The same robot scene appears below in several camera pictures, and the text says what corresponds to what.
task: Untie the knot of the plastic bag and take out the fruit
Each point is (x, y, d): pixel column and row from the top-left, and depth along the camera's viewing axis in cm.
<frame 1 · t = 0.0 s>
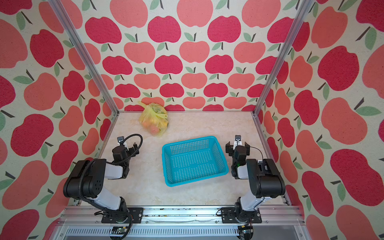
left hand: (128, 145, 94), fingers open
right hand: (239, 145, 93), fingers open
yellow plastic bag with fruit: (153, 118, 106), point 11 cm above the table
turquoise plastic basket: (193, 160, 97), on the table

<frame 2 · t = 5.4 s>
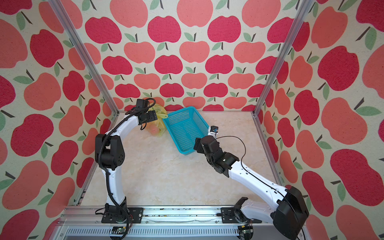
left hand: (151, 118, 101), fingers open
right hand: (202, 143, 79), fingers open
turquoise plastic basket: (185, 126, 114), on the table
the other named things where they were.

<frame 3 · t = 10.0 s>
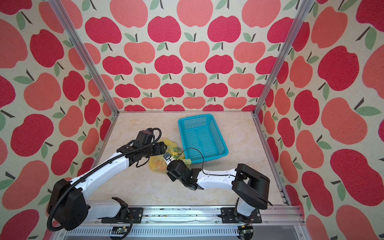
left hand: (163, 150, 84), fingers open
right hand: (170, 167, 83), fingers closed
yellow plastic bag with fruit: (159, 162, 84), point 11 cm above the table
turquoise plastic basket: (201, 138, 107), on the table

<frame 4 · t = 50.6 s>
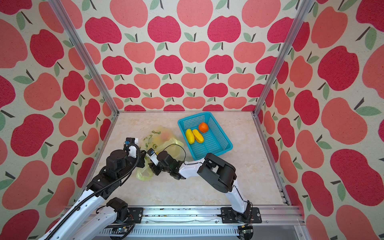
left hand: (147, 152, 75), fingers closed
right hand: (149, 164, 86), fingers open
yellow plastic bag with fruit: (159, 139, 95), point 10 cm above the table
orange fruit: (203, 127, 107), point 6 cm above the table
the other named things where they were.

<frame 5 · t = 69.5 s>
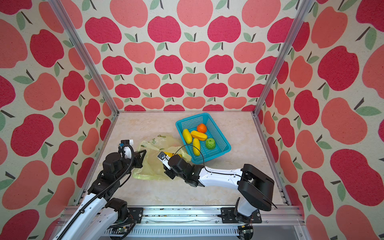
left hand: (146, 153, 76), fingers closed
right hand: (166, 164, 80), fingers open
yellow plastic bag with fruit: (152, 167, 78), point 15 cm above the table
yellow banana: (201, 137, 104), point 4 cm above the table
green apple: (210, 143, 97), point 7 cm above the table
yellow banana 2: (196, 143, 100), point 4 cm above the table
the other named things where they were.

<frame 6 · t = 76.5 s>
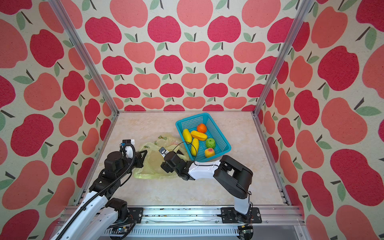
left hand: (147, 153, 76), fingers closed
right hand: (169, 158, 88), fingers open
yellow red peach: (209, 152, 93), point 7 cm above the table
the other named things where they were.

